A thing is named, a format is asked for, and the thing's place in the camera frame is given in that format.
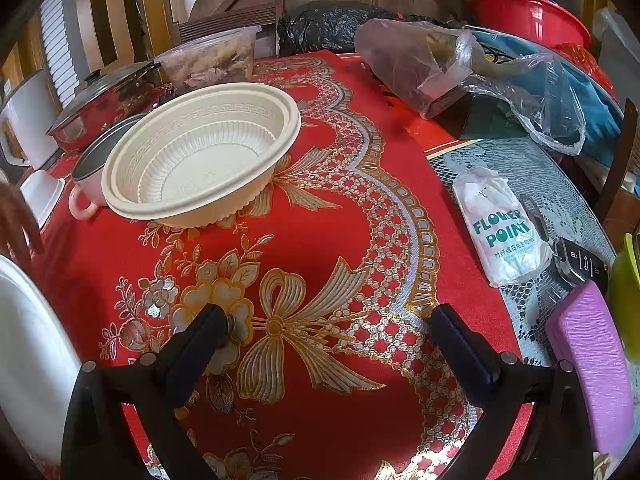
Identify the wooden slatted frame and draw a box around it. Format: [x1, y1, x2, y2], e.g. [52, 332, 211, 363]
[75, 0, 176, 68]

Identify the large white dish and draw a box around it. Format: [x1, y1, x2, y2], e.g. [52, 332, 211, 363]
[0, 255, 86, 463]

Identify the white electric kettle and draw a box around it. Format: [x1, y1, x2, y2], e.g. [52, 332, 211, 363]
[0, 67, 63, 171]

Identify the red plastic basin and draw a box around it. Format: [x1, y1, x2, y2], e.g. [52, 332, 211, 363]
[467, 0, 591, 48]

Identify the cream plastic bowl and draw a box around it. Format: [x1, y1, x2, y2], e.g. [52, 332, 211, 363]
[101, 82, 302, 228]

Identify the white slatted shutter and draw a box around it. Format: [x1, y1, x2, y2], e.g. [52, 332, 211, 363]
[40, 0, 78, 106]

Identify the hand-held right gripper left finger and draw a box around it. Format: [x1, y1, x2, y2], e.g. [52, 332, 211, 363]
[60, 304, 231, 480]

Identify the dark wooden chair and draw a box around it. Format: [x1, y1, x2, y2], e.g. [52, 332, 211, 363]
[170, 0, 283, 46]

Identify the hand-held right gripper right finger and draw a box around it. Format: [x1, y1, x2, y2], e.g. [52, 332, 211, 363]
[430, 304, 593, 480]

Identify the clear plastic food container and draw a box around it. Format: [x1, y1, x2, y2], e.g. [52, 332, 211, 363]
[154, 25, 263, 92]

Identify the glass pot lid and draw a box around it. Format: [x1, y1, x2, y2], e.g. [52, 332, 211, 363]
[47, 62, 156, 133]

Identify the brown wooden chair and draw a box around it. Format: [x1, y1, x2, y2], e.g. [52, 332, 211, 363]
[595, 97, 640, 231]

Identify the purple case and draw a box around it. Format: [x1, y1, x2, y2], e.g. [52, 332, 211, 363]
[545, 280, 635, 453]

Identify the white bowl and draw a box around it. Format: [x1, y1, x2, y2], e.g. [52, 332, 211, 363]
[19, 169, 67, 228]

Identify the clear plastic bag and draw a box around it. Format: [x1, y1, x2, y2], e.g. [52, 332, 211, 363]
[354, 17, 587, 157]

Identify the white tissue pack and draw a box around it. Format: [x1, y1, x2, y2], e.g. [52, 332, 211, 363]
[452, 166, 553, 288]

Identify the metal key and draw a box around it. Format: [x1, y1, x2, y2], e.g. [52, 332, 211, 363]
[517, 194, 553, 256]

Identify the pink small pot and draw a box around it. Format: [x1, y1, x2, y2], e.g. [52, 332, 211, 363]
[69, 112, 151, 220]

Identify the stainless steel pot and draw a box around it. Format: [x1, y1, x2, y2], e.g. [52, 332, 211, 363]
[45, 62, 173, 153]

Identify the blue cloth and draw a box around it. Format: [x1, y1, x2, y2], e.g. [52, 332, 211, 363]
[470, 30, 626, 168]

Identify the black plastic bag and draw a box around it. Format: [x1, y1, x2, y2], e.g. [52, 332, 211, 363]
[277, 2, 401, 56]

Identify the yellow green plastic container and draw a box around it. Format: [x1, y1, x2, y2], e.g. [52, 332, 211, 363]
[607, 232, 640, 366]

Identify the red floral tablecloth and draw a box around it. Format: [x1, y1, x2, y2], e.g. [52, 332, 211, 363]
[30, 50, 533, 480]

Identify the black car key fob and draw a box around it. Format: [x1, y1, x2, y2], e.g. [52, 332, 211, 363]
[550, 236, 612, 301]

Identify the red patterned basket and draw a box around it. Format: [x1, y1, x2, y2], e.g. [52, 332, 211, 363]
[555, 42, 621, 101]

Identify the white lace table cover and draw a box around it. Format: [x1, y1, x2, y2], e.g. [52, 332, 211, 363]
[427, 137, 626, 371]

